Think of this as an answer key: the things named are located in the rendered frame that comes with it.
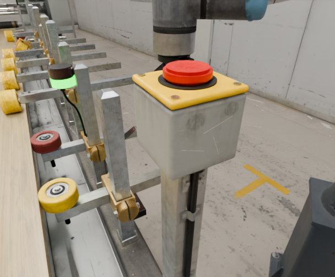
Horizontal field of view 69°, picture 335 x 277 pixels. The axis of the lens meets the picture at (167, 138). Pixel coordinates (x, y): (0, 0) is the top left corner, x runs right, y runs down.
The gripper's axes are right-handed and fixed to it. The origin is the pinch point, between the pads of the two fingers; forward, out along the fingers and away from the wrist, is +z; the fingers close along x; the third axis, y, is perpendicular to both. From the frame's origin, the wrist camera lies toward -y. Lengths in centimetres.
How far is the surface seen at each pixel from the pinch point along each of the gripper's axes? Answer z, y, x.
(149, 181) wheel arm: 11.0, 4.7, -8.8
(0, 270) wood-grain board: 5.9, 16.4, -41.2
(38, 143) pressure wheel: 5.3, -19.5, -31.3
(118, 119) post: -11.1, 8.7, -16.4
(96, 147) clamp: 9.4, -15.3, -16.4
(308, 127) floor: 96, -69, 217
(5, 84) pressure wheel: 2, -69, -37
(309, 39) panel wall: 16, -112, 244
